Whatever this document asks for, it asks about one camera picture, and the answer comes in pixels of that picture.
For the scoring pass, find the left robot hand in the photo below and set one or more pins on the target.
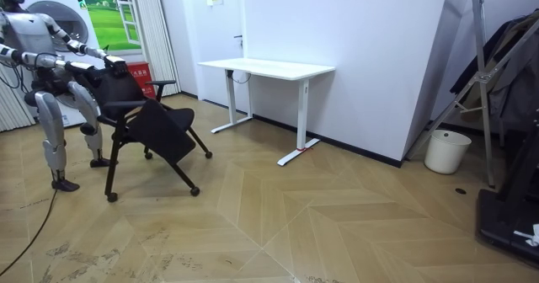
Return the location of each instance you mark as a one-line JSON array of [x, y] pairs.
[[115, 64]]

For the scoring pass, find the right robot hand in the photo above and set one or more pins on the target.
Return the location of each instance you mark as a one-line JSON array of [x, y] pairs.
[[81, 68]]

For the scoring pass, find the black wheeled office chair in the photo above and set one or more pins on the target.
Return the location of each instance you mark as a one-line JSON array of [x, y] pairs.
[[162, 127]]

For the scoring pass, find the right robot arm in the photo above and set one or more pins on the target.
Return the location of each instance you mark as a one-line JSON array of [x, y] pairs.
[[35, 59]]

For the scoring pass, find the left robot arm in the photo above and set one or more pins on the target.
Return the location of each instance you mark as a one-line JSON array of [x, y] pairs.
[[63, 33]]

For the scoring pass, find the red box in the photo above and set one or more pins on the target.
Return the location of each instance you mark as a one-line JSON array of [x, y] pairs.
[[142, 74]]

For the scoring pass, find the white pleated curtain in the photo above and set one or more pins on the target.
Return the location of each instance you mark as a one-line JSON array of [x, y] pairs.
[[12, 110], [156, 30]]

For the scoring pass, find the white washing machine tower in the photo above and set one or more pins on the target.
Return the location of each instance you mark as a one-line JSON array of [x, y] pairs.
[[78, 11]]

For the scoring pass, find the robot legs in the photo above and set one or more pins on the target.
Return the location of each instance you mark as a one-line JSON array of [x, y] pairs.
[[51, 119]]

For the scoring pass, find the robot body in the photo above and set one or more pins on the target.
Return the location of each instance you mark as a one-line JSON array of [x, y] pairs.
[[26, 32]]

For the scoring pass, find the white door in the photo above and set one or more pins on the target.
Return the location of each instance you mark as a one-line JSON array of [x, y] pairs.
[[219, 30]]

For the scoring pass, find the white desk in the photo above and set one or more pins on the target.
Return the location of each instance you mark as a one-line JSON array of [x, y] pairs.
[[269, 68]]

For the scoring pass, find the white plastic bucket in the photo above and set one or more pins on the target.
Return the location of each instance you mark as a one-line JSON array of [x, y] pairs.
[[446, 152]]

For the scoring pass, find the silver metal ladder stand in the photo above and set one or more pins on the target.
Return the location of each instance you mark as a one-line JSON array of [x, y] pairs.
[[481, 76]]

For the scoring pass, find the small black floor disc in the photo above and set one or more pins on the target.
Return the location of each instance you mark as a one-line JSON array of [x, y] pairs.
[[460, 191]]

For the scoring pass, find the dark hanging coat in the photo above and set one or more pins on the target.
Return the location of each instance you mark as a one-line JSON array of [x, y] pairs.
[[516, 85]]

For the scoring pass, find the black machine base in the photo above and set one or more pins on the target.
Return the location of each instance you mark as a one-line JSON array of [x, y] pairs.
[[501, 228]]

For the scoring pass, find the landscape wall poster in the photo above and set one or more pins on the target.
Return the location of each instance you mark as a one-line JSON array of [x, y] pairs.
[[103, 17]]

